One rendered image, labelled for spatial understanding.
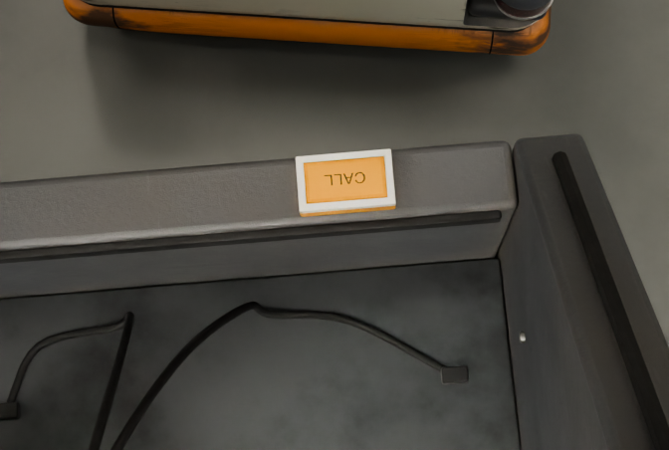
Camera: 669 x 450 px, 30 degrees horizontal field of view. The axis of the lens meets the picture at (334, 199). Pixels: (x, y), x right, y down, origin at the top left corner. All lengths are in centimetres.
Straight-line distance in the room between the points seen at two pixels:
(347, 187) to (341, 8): 90
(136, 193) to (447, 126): 103
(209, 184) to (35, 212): 9
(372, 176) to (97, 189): 15
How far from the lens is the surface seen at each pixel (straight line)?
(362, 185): 64
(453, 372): 75
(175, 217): 66
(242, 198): 66
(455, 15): 153
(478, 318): 77
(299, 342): 76
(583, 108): 170
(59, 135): 172
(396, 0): 150
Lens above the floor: 158
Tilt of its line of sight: 75 degrees down
